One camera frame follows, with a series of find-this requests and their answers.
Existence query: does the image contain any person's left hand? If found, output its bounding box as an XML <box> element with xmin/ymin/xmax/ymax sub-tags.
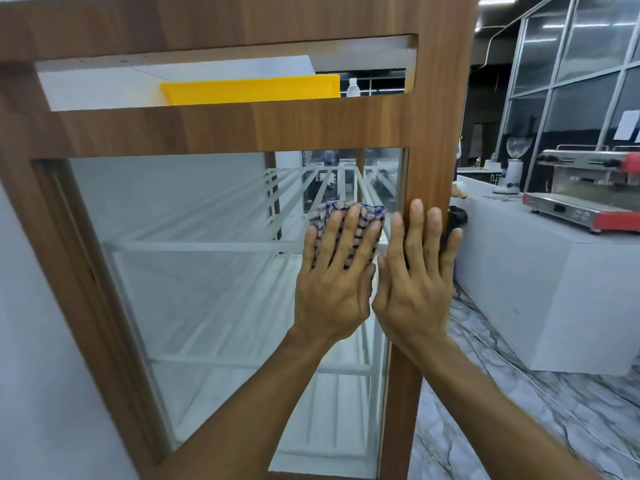
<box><xmin>293</xmin><ymin>204</ymin><xmax>383</xmax><ymax>345</ymax></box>

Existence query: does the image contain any person's right hand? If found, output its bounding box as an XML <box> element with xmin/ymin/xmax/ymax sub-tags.
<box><xmin>371</xmin><ymin>198</ymin><xmax>463</xmax><ymax>353</ymax></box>

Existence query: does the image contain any blue white checkered cloth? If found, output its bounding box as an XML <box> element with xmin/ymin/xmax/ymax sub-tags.
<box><xmin>307</xmin><ymin>200</ymin><xmax>387</xmax><ymax>271</ymax></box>

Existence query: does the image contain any wooden glass display cabinet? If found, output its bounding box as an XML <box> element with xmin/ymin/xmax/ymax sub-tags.
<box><xmin>0</xmin><ymin>0</ymin><xmax>481</xmax><ymax>480</ymax></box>

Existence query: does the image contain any person's left forearm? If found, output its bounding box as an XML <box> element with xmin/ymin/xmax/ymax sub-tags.
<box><xmin>155</xmin><ymin>329</ymin><xmax>351</xmax><ymax>480</ymax></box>

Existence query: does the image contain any person's right forearm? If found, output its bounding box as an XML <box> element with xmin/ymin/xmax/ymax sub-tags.
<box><xmin>395</xmin><ymin>334</ymin><xmax>606</xmax><ymax>480</ymax></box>

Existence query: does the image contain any white counter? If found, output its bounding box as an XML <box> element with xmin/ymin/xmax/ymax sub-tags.
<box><xmin>452</xmin><ymin>174</ymin><xmax>640</xmax><ymax>377</ymax></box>

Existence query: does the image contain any white coffee grinder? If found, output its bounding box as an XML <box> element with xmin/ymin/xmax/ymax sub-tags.
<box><xmin>492</xmin><ymin>137</ymin><xmax>529</xmax><ymax>195</ymax></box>

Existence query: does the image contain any red espresso machine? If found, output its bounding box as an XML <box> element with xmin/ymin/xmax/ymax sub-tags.
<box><xmin>522</xmin><ymin>149</ymin><xmax>640</xmax><ymax>235</ymax></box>

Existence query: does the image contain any yellow plastic tray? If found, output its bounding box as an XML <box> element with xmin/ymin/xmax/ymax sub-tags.
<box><xmin>159</xmin><ymin>74</ymin><xmax>341</xmax><ymax>107</ymax></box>

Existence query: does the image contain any white paper sheet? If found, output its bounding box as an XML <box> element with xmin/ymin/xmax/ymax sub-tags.
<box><xmin>613</xmin><ymin>109</ymin><xmax>640</xmax><ymax>141</ymax></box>

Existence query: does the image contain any glass partition wall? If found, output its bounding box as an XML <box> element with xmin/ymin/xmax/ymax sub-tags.
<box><xmin>497</xmin><ymin>0</ymin><xmax>640</xmax><ymax>195</ymax></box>

